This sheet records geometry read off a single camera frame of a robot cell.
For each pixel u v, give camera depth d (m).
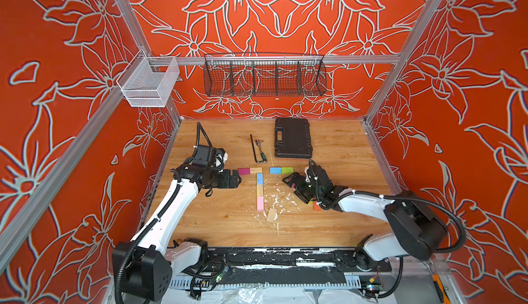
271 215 0.83
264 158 1.01
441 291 0.67
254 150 1.06
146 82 0.93
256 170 0.98
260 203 0.85
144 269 0.38
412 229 0.43
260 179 0.93
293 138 1.06
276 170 0.98
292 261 0.74
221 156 0.76
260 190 0.90
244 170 1.00
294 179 0.79
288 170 0.98
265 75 0.98
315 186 0.68
